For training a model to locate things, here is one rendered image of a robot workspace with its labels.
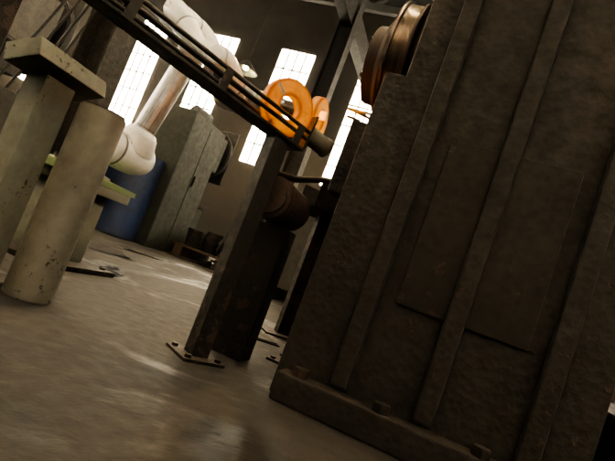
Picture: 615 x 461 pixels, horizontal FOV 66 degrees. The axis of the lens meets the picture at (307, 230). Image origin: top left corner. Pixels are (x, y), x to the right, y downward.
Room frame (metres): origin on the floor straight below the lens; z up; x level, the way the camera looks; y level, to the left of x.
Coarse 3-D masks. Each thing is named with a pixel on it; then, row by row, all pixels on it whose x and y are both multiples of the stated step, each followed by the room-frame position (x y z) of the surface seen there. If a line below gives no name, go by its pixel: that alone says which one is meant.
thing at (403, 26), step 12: (408, 12) 1.50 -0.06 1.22; (420, 12) 1.49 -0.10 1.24; (396, 24) 1.47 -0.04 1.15; (408, 24) 1.47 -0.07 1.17; (396, 36) 1.47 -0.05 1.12; (408, 36) 1.46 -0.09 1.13; (396, 48) 1.47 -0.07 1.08; (384, 60) 1.48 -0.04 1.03; (396, 60) 1.48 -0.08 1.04; (384, 72) 1.50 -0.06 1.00; (396, 72) 1.49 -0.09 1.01
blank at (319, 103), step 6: (318, 96) 1.62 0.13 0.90; (318, 102) 1.58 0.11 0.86; (324, 102) 1.63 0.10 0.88; (318, 108) 1.59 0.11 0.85; (324, 108) 1.64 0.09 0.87; (312, 114) 1.58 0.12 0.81; (318, 114) 1.61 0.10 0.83; (318, 120) 1.68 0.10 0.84; (318, 126) 1.68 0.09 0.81; (324, 126) 1.70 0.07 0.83
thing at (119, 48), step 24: (120, 0) 3.99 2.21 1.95; (336, 0) 8.03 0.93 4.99; (360, 0) 8.73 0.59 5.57; (96, 24) 3.99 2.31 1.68; (360, 24) 9.01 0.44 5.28; (96, 48) 4.00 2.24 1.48; (120, 48) 3.94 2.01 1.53; (336, 48) 8.76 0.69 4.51; (360, 48) 9.50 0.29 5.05; (96, 72) 3.82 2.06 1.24; (120, 72) 4.03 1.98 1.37; (336, 72) 8.61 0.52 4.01; (360, 72) 10.44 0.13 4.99; (312, 96) 8.75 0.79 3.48; (288, 168) 8.77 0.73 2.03
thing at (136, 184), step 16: (160, 160) 4.84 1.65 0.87; (112, 176) 4.68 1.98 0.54; (128, 176) 4.68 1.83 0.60; (144, 176) 4.74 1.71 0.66; (144, 192) 4.79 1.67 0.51; (112, 208) 4.67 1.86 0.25; (128, 208) 4.73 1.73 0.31; (144, 208) 4.86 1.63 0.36; (96, 224) 4.67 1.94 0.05; (112, 224) 4.69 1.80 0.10; (128, 224) 4.77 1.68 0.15; (128, 240) 4.85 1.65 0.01
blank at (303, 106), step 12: (276, 84) 1.22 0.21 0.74; (288, 84) 1.24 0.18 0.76; (300, 84) 1.26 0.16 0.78; (276, 96) 1.22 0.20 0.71; (288, 96) 1.27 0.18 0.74; (300, 96) 1.27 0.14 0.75; (300, 108) 1.27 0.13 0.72; (312, 108) 1.30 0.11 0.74; (276, 120) 1.24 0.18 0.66; (288, 120) 1.26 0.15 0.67; (300, 120) 1.28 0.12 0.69; (288, 132) 1.27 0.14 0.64
